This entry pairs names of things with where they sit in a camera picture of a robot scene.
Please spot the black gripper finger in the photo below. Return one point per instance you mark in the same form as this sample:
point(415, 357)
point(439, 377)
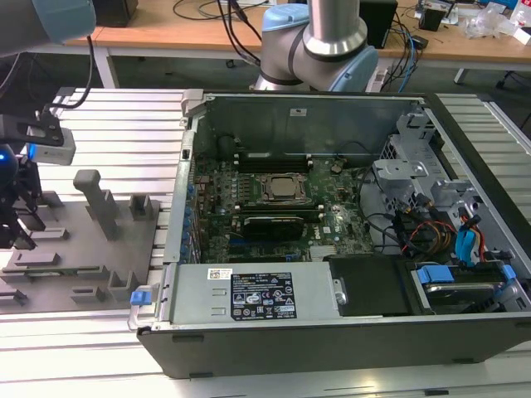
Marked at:
point(31, 186)
point(14, 236)

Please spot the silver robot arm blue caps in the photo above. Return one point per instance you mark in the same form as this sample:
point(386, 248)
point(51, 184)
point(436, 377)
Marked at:
point(332, 25)

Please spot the black RAM slot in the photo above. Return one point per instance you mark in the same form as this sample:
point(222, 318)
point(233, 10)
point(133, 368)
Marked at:
point(274, 167)
point(278, 206)

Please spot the grey parts rack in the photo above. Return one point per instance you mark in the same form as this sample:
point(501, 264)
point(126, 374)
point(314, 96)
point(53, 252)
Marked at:
point(83, 248)

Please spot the blue case latch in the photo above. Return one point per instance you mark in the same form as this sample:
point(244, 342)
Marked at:
point(139, 298)

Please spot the grey case corner latch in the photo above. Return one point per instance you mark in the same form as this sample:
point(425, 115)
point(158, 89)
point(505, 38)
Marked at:
point(193, 101)

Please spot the silver power supply unit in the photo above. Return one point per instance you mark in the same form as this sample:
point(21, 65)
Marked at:
point(195, 290)

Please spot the large black box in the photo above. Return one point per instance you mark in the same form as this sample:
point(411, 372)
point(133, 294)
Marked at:
point(118, 12)

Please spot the black graphics card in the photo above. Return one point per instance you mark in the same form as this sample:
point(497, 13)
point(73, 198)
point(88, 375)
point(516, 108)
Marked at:
point(274, 228)

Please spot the silver CPU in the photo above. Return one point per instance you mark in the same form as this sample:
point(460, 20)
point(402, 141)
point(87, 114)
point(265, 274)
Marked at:
point(286, 187)

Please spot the silver finned heat sink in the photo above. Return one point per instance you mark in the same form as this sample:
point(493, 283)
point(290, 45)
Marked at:
point(324, 253)

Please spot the green motherboard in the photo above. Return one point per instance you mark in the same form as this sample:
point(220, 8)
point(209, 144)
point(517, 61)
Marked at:
point(332, 207)

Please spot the round coin battery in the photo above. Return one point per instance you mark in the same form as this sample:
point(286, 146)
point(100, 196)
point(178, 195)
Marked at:
point(336, 168)

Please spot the black open PC case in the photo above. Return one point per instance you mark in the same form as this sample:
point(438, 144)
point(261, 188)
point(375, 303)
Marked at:
point(332, 352)

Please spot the black plastic shroud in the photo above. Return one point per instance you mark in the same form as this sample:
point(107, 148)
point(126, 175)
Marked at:
point(373, 286)

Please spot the silver metal drive cage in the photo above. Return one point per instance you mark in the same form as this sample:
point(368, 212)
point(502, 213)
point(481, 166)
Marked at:
point(398, 170)

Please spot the black computer tower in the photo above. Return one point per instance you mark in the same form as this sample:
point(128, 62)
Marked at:
point(379, 20)

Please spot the blue disk carrier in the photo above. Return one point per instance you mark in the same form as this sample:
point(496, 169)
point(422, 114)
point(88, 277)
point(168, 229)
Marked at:
point(433, 275)

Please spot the small black box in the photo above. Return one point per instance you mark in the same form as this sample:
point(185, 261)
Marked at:
point(431, 18)

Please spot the silver hard disk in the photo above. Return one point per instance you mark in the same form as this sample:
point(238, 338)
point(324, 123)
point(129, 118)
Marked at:
point(456, 291)

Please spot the clear plastic bags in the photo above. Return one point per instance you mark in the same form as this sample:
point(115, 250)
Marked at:
point(489, 18)

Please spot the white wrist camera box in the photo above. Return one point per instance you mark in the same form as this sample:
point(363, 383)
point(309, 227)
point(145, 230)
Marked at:
point(54, 151)

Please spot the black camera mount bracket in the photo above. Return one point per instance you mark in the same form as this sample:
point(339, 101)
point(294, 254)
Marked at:
point(25, 126)

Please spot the wooden desk white frame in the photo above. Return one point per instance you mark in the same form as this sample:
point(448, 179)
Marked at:
point(166, 35)

